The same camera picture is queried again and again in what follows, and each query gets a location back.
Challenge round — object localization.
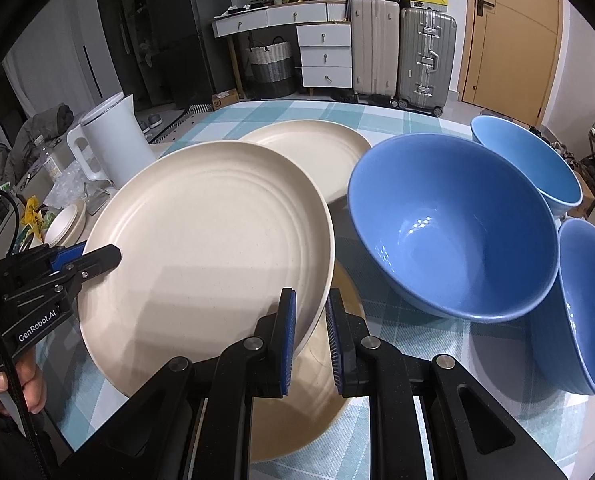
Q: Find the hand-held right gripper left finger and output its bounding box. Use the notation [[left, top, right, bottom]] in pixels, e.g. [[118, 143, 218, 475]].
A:
[[70, 287, 298, 480]]

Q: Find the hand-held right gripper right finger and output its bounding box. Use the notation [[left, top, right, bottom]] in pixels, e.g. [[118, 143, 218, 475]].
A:
[[326, 288, 568, 480]]

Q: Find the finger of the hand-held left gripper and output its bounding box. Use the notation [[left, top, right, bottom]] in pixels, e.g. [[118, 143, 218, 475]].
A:
[[44, 241, 89, 273], [52, 244, 123, 292]]

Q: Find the cream plate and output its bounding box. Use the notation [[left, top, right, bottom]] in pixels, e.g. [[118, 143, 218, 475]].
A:
[[238, 119, 373, 206], [77, 141, 335, 401], [250, 265, 373, 463]]

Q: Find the large blue bowl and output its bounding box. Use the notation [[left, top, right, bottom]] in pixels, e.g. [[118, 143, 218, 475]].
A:
[[347, 132, 561, 323]]

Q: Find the person's left hand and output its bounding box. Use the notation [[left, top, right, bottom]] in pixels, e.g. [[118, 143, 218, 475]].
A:
[[0, 366, 48, 417]]

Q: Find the yellow snack packet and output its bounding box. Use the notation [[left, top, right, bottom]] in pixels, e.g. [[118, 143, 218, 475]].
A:
[[21, 197, 45, 241]]

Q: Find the checked tablecloth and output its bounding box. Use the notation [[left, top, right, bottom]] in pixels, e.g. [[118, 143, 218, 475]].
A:
[[32, 100, 595, 480]]

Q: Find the clear plastic bottle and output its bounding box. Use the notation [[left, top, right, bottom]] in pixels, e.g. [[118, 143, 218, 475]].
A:
[[40, 142, 65, 178]]

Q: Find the white electric kettle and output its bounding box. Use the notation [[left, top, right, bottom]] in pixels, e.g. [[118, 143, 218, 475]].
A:
[[66, 92, 155, 211]]

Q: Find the grey jacket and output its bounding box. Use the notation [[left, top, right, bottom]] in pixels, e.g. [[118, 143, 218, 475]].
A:
[[4, 102, 75, 181]]

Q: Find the patterned rug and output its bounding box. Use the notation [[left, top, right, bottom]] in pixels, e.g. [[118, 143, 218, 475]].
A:
[[154, 102, 214, 141]]

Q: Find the small cardboard box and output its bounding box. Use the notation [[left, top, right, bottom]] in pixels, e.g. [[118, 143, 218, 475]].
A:
[[212, 89, 240, 111]]

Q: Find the dark refrigerator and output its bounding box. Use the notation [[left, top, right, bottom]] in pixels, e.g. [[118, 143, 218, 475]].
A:
[[94, 0, 228, 111]]

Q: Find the woven laundry basket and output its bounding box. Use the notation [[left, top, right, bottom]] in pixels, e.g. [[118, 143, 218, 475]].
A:
[[247, 39, 297, 100]]

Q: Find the white drawer unit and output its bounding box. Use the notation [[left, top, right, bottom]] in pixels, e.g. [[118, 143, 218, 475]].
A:
[[296, 24, 353, 92]]

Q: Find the beige suitcase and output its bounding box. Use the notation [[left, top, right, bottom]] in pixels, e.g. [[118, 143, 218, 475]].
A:
[[350, 0, 401, 106]]

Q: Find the silver suitcase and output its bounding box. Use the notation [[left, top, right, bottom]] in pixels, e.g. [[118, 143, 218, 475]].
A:
[[395, 6, 457, 111]]

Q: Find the white vanity desk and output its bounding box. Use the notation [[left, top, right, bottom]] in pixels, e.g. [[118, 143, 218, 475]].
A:
[[212, 1, 352, 103]]

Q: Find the wooden door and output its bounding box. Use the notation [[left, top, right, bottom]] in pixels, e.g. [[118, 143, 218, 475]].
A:
[[460, 0, 563, 128]]

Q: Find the black braided cable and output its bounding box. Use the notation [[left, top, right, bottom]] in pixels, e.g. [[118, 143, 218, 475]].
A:
[[0, 189, 53, 480]]

